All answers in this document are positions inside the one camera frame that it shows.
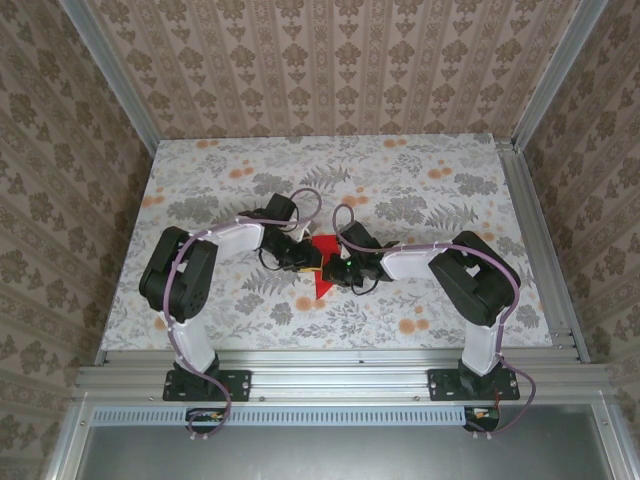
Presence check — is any floral patterned table cover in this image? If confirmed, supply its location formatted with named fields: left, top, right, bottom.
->
left=99, top=133, right=555, bottom=351

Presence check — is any grey metal sheet panel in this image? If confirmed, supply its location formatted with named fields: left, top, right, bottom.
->
left=74, top=404, right=616, bottom=480

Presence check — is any aluminium side rail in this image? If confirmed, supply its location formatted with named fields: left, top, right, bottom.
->
left=494, top=139, right=591, bottom=364

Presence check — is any thin black left gripper cable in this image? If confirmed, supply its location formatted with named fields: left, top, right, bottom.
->
left=257, top=247, right=284, bottom=272

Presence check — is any aluminium frame bar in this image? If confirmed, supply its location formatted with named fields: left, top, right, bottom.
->
left=43, top=394, right=94, bottom=480
left=592, top=399, right=640, bottom=480

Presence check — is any red cloth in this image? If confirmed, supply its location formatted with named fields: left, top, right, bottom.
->
left=309, top=234, right=344, bottom=301

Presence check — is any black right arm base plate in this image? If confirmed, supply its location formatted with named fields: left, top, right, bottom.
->
left=428, top=368, right=521, bottom=402

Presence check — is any grey slotted cable duct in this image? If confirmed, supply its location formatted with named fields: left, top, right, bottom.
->
left=92, top=405, right=469, bottom=427

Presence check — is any aluminium mounting rail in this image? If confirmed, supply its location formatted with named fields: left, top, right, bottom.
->
left=72, top=349, right=619, bottom=401

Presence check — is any aluminium corner post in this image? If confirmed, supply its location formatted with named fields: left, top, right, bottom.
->
left=58, top=0, right=159, bottom=156
left=512, top=0, right=609, bottom=151

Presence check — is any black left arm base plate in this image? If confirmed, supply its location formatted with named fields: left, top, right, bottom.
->
left=162, top=369, right=252, bottom=402

